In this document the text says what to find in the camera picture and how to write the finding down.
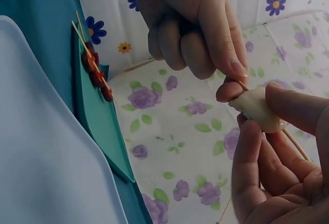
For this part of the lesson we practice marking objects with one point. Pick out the teal plastic tray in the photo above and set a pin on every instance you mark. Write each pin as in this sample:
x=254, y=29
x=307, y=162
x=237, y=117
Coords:
x=100, y=121

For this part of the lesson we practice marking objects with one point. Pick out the pale food piece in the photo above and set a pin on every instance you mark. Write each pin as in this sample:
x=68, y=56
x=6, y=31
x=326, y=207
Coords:
x=257, y=108

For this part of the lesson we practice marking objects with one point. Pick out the skewer with red food pieces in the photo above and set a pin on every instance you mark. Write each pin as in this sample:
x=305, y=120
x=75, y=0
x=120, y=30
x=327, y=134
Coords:
x=95, y=66
x=81, y=30

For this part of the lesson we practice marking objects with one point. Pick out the person's right hand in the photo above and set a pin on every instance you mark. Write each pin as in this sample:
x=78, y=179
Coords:
x=288, y=190

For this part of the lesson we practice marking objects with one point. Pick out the pale blue plastic tray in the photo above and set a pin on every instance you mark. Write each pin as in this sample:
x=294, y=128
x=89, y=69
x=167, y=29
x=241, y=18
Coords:
x=46, y=131

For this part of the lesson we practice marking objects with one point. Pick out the bare wooden skewer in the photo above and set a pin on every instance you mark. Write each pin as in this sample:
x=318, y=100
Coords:
x=298, y=147

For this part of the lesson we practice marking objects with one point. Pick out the person's left hand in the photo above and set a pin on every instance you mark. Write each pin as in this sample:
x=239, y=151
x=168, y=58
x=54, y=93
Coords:
x=185, y=8

